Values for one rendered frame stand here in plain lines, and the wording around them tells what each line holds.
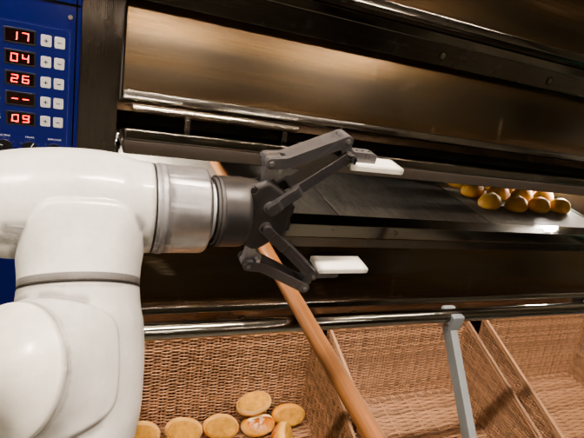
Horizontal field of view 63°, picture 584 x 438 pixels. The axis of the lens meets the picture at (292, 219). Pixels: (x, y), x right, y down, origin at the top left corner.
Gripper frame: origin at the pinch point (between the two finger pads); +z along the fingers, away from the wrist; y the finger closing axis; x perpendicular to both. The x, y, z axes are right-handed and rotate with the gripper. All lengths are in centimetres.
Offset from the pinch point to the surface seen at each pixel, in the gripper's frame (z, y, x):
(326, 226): 28, 31, -55
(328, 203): 35, 31, -68
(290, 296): 4.7, 28.7, -21.7
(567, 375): 152, 90, -42
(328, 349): 5.7, 28.2, -6.9
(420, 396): 77, 90, -43
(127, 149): -24.9, 9.3, -40.2
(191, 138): -13.8, 6.3, -40.6
